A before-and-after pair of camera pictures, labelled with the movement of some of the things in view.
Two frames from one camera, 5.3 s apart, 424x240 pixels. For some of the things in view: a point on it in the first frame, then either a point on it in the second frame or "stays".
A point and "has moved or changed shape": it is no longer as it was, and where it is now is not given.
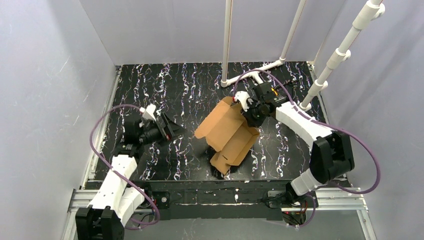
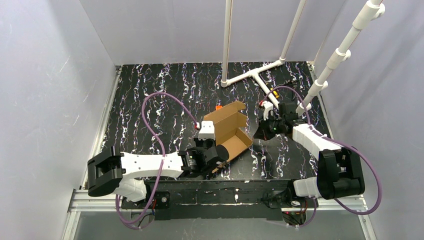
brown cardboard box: (226, 130) has moved or changed shape
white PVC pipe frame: (374, 9) stays
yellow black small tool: (274, 92) stays
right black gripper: (249, 115) -> (265, 127)
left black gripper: (165, 125) -> (205, 143)
